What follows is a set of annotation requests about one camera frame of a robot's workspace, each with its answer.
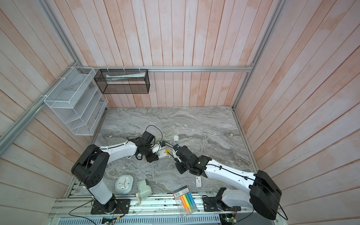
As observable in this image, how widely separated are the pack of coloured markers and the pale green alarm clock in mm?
255

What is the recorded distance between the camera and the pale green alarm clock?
78 centimetres

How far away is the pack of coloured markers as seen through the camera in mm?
729
